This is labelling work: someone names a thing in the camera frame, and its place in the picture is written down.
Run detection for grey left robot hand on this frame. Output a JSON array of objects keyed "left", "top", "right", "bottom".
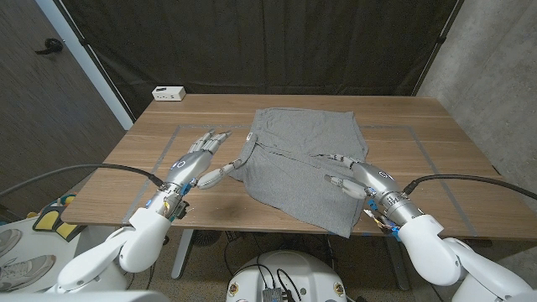
[{"left": 144, "top": 128, "right": 244, "bottom": 221}]

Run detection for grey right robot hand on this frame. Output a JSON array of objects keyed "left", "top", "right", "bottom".
[{"left": 316, "top": 153, "right": 425, "bottom": 232}]

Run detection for gray shorts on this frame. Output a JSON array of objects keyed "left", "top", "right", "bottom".
[{"left": 228, "top": 107, "right": 370, "bottom": 239}]

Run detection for white power strip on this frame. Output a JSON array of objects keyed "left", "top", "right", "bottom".
[{"left": 151, "top": 86, "right": 187, "bottom": 102}]

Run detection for grey table leg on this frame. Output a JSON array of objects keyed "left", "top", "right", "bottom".
[{"left": 383, "top": 237, "right": 414, "bottom": 291}]

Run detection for white table leg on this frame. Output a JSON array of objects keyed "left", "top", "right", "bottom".
[{"left": 170, "top": 228, "right": 195, "bottom": 280}]

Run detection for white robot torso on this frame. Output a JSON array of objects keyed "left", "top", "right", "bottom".
[{"left": 225, "top": 249, "right": 348, "bottom": 302}]

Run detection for black backdrop curtain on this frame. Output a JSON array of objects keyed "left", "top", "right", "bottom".
[{"left": 54, "top": 0, "right": 465, "bottom": 121}]

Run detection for grey torso electronics box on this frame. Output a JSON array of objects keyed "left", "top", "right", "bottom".
[{"left": 262, "top": 287, "right": 295, "bottom": 302}]

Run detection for black backdrop stand pole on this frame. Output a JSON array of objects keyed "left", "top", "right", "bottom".
[
  {"left": 413, "top": 0, "right": 466, "bottom": 96},
  {"left": 55, "top": 0, "right": 137, "bottom": 122}
]

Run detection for dark wooden door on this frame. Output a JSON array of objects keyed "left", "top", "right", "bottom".
[{"left": 0, "top": 0, "right": 127, "bottom": 219}]

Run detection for white floor platform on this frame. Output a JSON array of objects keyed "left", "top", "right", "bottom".
[{"left": 0, "top": 217, "right": 127, "bottom": 294}]

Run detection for grey sneaker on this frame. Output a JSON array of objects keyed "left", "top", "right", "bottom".
[
  {"left": 0, "top": 228, "right": 23, "bottom": 258},
  {"left": 0, "top": 254, "right": 57, "bottom": 293}
]

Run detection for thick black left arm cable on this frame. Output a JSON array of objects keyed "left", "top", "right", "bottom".
[{"left": 0, "top": 162, "right": 165, "bottom": 199}]

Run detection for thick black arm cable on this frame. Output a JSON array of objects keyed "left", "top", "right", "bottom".
[
  {"left": 404, "top": 173, "right": 537, "bottom": 201},
  {"left": 0, "top": 162, "right": 165, "bottom": 199}
]

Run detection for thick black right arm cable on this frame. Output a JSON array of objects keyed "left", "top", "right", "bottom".
[{"left": 404, "top": 173, "right": 537, "bottom": 201}]

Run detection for white door frame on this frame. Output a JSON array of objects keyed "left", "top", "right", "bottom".
[{"left": 35, "top": 0, "right": 135, "bottom": 131}]

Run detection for black door handle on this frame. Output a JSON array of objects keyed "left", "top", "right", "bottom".
[{"left": 34, "top": 37, "right": 64, "bottom": 55}]

